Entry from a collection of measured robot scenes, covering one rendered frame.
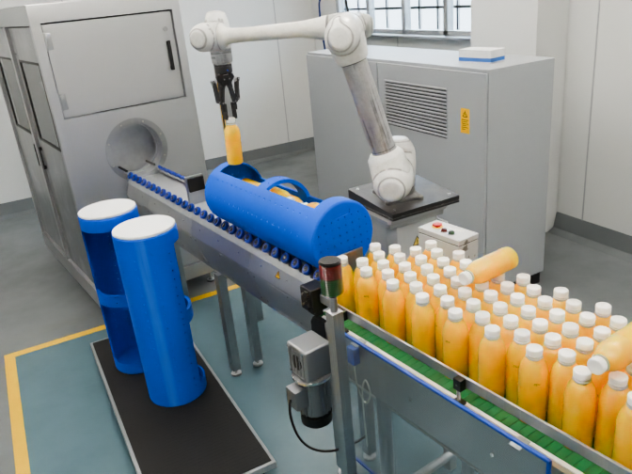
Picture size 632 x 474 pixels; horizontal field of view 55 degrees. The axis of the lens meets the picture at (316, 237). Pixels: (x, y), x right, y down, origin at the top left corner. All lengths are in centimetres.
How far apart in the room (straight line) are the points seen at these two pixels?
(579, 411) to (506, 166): 242
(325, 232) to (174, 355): 111
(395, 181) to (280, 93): 538
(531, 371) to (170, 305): 174
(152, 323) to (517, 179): 227
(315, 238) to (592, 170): 303
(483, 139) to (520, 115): 28
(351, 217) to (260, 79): 546
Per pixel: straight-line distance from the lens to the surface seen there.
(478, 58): 384
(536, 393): 162
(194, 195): 335
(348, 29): 233
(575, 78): 483
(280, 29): 258
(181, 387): 306
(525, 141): 386
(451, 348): 175
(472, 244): 222
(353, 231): 227
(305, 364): 205
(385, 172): 245
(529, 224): 407
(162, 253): 275
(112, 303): 325
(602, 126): 473
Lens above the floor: 196
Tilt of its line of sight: 22 degrees down
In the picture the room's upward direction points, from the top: 6 degrees counter-clockwise
